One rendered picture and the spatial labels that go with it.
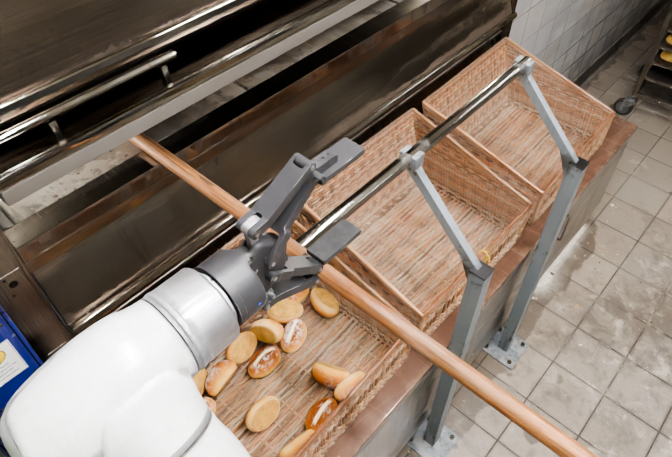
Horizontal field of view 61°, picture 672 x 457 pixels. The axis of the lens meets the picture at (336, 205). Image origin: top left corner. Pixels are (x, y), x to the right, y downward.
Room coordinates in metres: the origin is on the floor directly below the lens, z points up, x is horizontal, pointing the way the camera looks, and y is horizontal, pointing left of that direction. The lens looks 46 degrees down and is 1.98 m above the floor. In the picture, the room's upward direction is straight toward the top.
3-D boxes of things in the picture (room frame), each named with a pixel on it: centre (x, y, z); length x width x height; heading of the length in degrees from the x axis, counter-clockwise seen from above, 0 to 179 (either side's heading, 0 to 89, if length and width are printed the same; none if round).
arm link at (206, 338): (0.31, 0.14, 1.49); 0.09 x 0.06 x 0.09; 48
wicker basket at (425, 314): (1.16, -0.24, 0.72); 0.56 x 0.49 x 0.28; 137
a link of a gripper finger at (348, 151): (0.47, 0.00, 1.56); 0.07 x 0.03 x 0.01; 138
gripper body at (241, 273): (0.37, 0.09, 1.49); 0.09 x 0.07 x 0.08; 138
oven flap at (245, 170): (1.33, -0.02, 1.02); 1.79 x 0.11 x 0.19; 138
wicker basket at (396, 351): (0.73, 0.16, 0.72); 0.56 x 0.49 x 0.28; 139
